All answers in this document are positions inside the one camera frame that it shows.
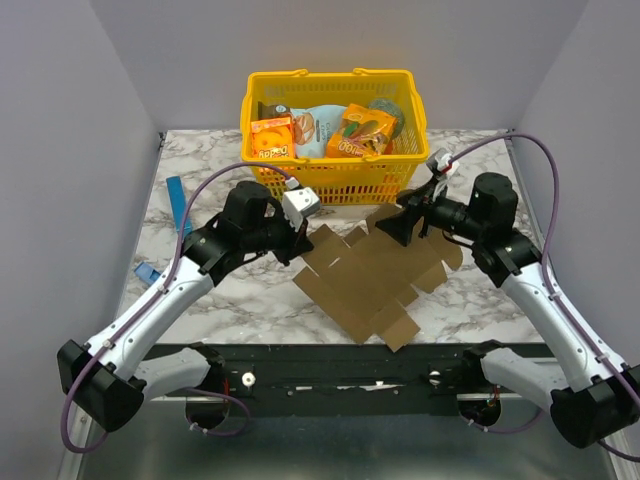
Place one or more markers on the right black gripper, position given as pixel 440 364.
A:
pixel 415 212

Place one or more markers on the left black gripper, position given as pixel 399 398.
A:
pixel 298 240

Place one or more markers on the brown cardboard box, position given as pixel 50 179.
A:
pixel 365 280

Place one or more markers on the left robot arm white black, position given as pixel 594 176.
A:
pixel 109 376

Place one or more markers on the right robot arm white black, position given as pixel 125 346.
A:
pixel 594 393

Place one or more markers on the long blue box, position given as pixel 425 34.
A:
pixel 178 203

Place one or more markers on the small blue box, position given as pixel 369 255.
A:
pixel 146 273

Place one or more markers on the yellow plastic shopping basket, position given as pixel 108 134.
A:
pixel 340 181

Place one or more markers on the orange gummy candy bag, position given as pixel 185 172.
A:
pixel 363 132

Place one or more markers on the light blue chips bag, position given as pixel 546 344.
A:
pixel 314 127

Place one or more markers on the green round scrubber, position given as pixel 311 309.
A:
pixel 391 108

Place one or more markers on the dark brown packet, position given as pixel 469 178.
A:
pixel 272 111

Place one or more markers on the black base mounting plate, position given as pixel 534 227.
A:
pixel 315 380

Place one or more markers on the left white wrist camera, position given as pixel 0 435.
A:
pixel 300 203

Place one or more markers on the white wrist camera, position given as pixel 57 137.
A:
pixel 441 163
pixel 300 203

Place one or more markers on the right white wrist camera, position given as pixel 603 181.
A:
pixel 441 163

